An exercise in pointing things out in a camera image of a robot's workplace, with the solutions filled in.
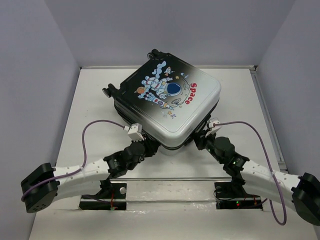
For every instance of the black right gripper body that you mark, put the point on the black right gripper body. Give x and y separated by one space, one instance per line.
211 150

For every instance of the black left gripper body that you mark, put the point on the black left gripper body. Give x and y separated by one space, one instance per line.
148 151

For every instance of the black kids suitcase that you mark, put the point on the black kids suitcase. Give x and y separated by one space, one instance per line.
169 97

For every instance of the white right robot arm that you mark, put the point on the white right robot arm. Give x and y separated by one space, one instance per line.
301 193

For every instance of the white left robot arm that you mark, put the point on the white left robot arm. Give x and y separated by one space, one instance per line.
48 184

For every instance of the white foreground platform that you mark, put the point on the white foreground platform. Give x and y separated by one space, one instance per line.
166 210

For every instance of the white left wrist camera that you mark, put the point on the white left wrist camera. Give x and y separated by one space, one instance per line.
134 132

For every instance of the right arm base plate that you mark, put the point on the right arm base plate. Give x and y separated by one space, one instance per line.
230 194

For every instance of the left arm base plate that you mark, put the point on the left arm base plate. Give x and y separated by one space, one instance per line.
111 197

